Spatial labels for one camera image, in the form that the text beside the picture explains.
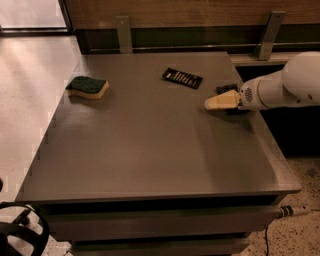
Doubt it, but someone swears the white drawer handle knob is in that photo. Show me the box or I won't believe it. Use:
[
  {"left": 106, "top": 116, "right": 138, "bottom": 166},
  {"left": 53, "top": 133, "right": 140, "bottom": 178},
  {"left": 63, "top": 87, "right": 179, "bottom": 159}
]
[{"left": 279, "top": 206, "right": 310, "bottom": 218}]

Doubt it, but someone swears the black hanging cable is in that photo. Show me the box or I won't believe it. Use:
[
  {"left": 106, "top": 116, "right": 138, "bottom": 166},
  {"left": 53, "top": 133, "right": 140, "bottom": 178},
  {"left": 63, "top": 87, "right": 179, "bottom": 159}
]
[{"left": 264, "top": 225, "right": 270, "bottom": 256}]

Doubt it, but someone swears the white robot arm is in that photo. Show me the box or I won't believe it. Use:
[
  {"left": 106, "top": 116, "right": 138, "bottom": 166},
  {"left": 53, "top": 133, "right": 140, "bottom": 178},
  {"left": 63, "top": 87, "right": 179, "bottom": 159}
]
[{"left": 205, "top": 52, "right": 320, "bottom": 111}]

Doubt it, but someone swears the green and yellow sponge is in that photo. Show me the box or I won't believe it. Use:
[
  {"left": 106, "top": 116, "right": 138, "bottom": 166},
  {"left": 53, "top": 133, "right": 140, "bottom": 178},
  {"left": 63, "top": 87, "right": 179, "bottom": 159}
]
[{"left": 65, "top": 76, "right": 109, "bottom": 100}]

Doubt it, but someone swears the grey drawer cabinet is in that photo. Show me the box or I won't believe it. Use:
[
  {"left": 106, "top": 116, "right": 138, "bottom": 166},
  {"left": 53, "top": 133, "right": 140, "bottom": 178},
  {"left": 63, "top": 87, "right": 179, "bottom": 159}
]
[{"left": 18, "top": 52, "right": 300, "bottom": 256}]

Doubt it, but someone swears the black office chair base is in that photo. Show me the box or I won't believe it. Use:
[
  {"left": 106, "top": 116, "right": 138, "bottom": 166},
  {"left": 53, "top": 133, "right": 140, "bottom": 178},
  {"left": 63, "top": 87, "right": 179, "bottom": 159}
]
[{"left": 0, "top": 202, "right": 49, "bottom": 256}]

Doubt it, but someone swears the right metal wall bracket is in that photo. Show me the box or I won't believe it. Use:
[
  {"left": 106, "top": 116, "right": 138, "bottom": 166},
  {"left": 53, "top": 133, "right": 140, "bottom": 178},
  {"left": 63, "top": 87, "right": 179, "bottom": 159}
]
[{"left": 254, "top": 11, "right": 286, "bottom": 61}]

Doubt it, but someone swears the dark blue rxbar wrapper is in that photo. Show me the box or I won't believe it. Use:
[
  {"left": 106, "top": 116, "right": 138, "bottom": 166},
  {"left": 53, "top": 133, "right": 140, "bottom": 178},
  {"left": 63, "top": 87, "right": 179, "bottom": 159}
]
[{"left": 216, "top": 84, "right": 247, "bottom": 115}]

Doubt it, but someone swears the left metal wall bracket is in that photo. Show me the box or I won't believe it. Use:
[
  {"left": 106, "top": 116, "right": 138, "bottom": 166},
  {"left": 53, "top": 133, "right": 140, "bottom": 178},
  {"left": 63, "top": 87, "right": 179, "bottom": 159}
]
[{"left": 115, "top": 15, "right": 133, "bottom": 54}]

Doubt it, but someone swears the metal wall bracket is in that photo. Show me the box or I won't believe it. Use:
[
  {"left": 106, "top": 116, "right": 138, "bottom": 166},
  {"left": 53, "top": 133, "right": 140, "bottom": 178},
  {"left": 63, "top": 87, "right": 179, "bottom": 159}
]
[
  {"left": 115, "top": 15, "right": 133, "bottom": 54},
  {"left": 254, "top": 11, "right": 286, "bottom": 61}
]

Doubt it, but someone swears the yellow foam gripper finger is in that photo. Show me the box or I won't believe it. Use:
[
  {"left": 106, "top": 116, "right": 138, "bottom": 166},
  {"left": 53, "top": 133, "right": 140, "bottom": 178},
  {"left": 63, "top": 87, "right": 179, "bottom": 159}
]
[{"left": 205, "top": 90, "right": 240, "bottom": 111}]

